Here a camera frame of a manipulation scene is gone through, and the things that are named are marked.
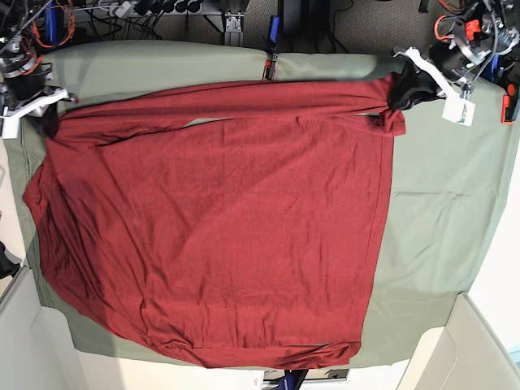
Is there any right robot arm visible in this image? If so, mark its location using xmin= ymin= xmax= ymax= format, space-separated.
xmin=1 ymin=1 xmax=78 ymax=140

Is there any red long-sleeve T-shirt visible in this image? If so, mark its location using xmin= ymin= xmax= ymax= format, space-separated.
xmin=23 ymin=77 xmax=405 ymax=369

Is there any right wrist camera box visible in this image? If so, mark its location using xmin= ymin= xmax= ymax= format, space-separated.
xmin=1 ymin=117 xmax=20 ymax=140

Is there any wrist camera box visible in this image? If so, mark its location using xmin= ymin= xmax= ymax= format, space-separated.
xmin=442 ymin=98 xmax=476 ymax=127
xmin=1 ymin=117 xmax=20 ymax=140

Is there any blue black centre clamp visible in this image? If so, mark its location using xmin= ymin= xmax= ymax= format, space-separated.
xmin=262 ymin=15 xmax=280 ymax=81

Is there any grey metal bracket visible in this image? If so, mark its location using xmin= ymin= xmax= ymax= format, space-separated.
xmin=223 ymin=13 xmax=245 ymax=47

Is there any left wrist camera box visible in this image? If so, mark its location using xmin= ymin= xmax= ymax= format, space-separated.
xmin=442 ymin=98 xmax=476 ymax=127

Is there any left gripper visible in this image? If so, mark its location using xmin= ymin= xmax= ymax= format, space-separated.
xmin=387 ymin=42 xmax=479 ymax=111

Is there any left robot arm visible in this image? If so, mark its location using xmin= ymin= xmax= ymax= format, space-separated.
xmin=388 ymin=1 xmax=519 ymax=110

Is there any black power adapter left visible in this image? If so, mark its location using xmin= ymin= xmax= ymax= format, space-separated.
xmin=278 ymin=0 xmax=303 ymax=37

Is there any green table cloth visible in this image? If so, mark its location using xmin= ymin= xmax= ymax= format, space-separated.
xmin=0 ymin=39 xmax=520 ymax=371

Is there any white bin right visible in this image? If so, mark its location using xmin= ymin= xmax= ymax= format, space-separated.
xmin=397 ymin=293 xmax=519 ymax=390

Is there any orange black clamp right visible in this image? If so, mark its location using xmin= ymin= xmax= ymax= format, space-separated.
xmin=500 ymin=83 xmax=519 ymax=124

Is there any blue clamp top left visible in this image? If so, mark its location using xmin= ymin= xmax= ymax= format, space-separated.
xmin=44 ymin=1 xmax=66 ymax=49

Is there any blue clamp bottom edge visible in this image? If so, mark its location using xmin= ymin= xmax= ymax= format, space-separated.
xmin=273 ymin=370 xmax=309 ymax=390

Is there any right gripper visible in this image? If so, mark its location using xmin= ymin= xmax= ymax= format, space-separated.
xmin=1 ymin=74 xmax=68 ymax=137

